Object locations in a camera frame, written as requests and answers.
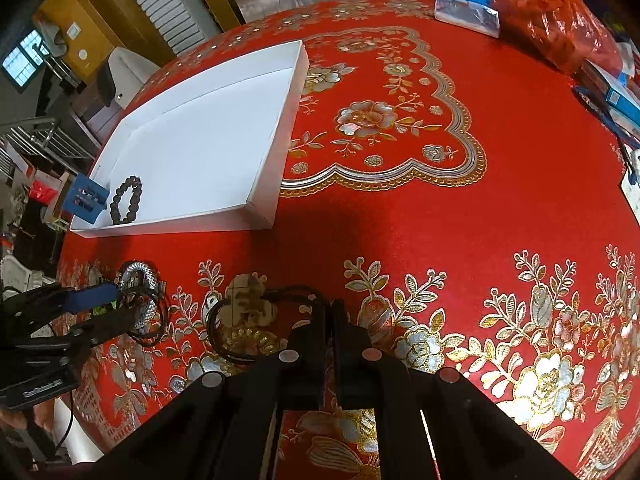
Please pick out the blue cardboard box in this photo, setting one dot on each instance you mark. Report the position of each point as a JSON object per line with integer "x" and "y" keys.
{"x": 620, "y": 95}

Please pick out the blue white tissue pack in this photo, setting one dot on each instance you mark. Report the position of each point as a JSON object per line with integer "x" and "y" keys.
{"x": 465, "y": 12}

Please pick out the white cabinet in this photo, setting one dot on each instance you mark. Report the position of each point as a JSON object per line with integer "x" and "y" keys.
{"x": 127, "y": 67}

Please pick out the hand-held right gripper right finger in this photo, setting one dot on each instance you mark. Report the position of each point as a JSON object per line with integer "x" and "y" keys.
{"x": 352, "y": 365}

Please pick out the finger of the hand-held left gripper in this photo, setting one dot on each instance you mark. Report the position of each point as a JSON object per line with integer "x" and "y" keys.
{"x": 112, "y": 325}
{"x": 92, "y": 297}

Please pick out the blue hair claw clip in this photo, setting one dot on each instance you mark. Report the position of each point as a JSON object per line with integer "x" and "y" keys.
{"x": 85, "y": 200}

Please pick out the window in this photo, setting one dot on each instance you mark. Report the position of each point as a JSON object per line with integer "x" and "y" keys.
{"x": 22, "y": 60}

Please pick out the small red bag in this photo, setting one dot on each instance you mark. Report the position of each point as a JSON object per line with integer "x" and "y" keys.
{"x": 42, "y": 192}

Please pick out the white louvered panel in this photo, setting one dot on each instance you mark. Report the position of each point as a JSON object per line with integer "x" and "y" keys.
{"x": 165, "y": 5}

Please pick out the red plastic bag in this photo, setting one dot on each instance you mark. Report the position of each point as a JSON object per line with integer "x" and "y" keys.
{"x": 545, "y": 20}

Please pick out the red floral tablecloth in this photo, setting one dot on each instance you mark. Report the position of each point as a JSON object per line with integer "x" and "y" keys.
{"x": 425, "y": 200}

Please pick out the white cardboard tray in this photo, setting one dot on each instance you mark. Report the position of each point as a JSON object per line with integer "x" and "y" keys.
{"x": 200, "y": 135}

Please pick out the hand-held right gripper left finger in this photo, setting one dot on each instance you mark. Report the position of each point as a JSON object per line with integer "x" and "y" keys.
{"x": 307, "y": 360}

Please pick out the metal railing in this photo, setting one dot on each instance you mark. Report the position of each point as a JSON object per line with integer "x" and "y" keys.
{"x": 40, "y": 135}

